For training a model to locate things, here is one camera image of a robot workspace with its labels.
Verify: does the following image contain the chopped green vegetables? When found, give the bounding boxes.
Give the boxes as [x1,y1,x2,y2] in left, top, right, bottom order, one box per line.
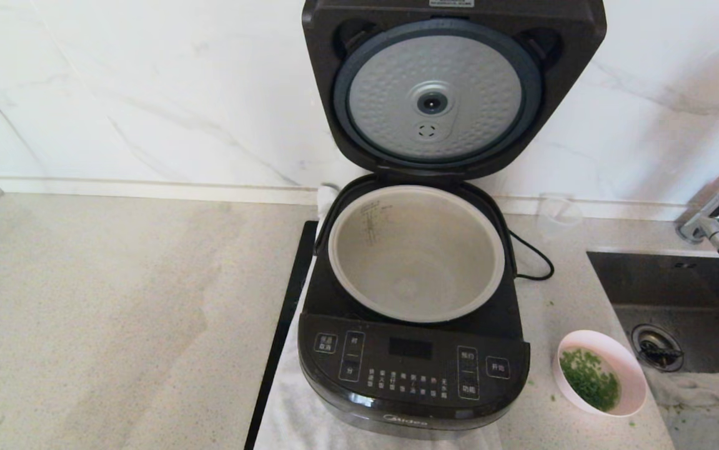
[558,347,621,413]

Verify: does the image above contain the white cloth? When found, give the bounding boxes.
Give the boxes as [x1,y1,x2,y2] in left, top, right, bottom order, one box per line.
[253,184,503,450]

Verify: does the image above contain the black flat strip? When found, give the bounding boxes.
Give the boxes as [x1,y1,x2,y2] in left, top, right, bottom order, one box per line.
[244,220,319,450]

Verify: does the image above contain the stainless steel sink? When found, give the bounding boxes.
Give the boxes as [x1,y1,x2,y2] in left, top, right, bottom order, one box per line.
[586,250,719,450]

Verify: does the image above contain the clear measuring cup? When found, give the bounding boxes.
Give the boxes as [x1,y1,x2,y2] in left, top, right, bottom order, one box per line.
[535,192,583,244]

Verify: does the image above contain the metal sink drain strainer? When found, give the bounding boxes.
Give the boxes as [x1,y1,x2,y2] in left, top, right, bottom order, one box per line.
[631,323,686,371]

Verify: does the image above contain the pink bowl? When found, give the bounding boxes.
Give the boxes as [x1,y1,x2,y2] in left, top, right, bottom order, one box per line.
[552,329,647,418]

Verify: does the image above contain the black rice cooker base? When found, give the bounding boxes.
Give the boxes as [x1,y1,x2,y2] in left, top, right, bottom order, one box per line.
[297,174,532,441]

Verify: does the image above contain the black rice cooker lid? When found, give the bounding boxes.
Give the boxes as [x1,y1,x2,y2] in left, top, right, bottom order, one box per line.
[302,0,608,182]

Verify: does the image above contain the white rag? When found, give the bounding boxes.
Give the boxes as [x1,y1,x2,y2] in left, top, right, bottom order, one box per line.
[643,359,719,450]

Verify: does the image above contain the grey inner pot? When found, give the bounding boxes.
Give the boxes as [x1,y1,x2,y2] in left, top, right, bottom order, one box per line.
[327,184,507,324]

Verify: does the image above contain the black power cord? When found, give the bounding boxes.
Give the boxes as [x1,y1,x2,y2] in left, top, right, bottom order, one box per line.
[512,232,553,281]

